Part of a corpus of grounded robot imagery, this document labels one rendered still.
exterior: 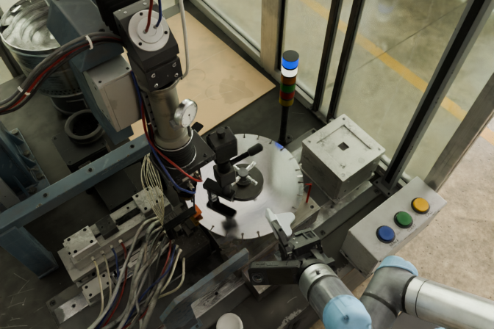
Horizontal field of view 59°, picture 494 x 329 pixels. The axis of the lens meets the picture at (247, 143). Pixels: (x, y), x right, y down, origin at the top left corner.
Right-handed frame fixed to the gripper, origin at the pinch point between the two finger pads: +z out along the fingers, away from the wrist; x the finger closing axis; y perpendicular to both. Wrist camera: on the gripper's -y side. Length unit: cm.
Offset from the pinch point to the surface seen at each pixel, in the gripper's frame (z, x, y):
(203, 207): 15.7, 3.9, -12.2
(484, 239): 53, -85, 115
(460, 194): 74, -72, 120
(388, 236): -1.8, -13.1, 30.5
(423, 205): 1.5, -10.9, 44.1
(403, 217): 0.9, -11.3, 37.2
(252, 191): 14.4, 4.3, 1.3
